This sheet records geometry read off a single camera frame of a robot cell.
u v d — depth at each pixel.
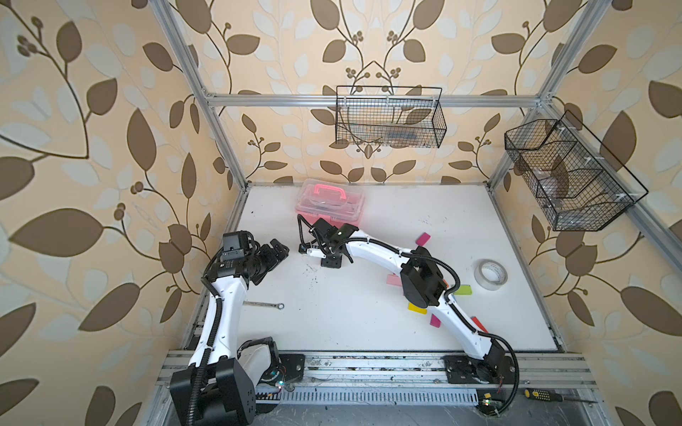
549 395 0.68
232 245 0.62
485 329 0.80
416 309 0.63
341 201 1.02
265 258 0.72
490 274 0.92
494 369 0.63
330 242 0.74
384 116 0.96
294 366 0.75
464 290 0.89
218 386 0.39
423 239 1.02
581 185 0.72
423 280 0.60
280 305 0.87
